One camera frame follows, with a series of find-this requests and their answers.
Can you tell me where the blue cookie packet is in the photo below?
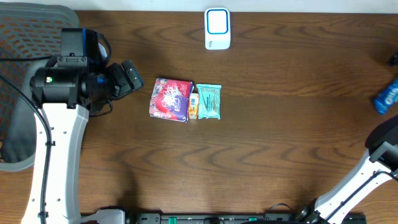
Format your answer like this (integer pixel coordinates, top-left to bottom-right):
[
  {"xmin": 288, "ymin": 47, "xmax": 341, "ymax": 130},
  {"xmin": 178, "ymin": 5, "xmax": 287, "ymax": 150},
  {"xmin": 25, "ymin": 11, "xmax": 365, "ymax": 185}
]
[{"xmin": 373, "ymin": 79, "xmax": 397, "ymax": 115}]

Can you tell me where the red purple snack packet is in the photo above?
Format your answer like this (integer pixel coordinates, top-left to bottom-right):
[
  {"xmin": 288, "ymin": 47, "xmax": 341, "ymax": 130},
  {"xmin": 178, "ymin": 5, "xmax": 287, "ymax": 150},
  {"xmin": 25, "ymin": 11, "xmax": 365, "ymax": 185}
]
[{"xmin": 149, "ymin": 78, "xmax": 193, "ymax": 123}]

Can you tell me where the small orange box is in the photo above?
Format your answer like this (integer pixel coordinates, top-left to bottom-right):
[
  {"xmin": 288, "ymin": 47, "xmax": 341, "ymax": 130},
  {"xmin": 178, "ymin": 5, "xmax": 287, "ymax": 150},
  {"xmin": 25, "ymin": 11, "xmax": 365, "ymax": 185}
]
[{"xmin": 188, "ymin": 93, "xmax": 199, "ymax": 119}]

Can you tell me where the teal snack packet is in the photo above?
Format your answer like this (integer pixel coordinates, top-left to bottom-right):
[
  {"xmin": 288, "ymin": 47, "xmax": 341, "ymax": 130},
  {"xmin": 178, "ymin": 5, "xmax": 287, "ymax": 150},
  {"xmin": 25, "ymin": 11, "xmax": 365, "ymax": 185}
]
[{"xmin": 197, "ymin": 84, "xmax": 221, "ymax": 119}]

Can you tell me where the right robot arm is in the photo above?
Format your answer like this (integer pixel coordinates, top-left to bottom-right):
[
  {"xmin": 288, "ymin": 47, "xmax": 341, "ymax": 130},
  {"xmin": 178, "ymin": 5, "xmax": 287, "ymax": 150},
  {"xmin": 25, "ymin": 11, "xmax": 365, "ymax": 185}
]
[{"xmin": 295, "ymin": 116, "xmax": 397, "ymax": 224}]

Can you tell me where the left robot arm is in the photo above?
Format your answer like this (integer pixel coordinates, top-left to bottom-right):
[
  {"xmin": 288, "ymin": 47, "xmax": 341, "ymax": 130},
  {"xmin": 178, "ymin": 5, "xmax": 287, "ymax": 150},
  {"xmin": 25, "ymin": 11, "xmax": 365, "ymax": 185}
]
[{"xmin": 22, "ymin": 28, "xmax": 143, "ymax": 223}]

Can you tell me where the grey plastic mesh basket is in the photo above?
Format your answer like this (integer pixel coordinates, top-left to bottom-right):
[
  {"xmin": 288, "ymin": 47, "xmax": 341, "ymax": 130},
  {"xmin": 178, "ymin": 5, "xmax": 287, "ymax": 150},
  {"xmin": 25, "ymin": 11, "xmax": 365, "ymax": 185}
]
[{"xmin": 1, "ymin": 2, "xmax": 80, "ymax": 172}]

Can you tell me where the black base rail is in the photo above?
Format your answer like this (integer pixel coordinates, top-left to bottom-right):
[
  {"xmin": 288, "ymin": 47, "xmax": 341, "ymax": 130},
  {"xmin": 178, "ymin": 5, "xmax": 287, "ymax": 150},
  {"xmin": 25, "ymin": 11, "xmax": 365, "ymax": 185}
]
[{"xmin": 80, "ymin": 208, "xmax": 368, "ymax": 224}]

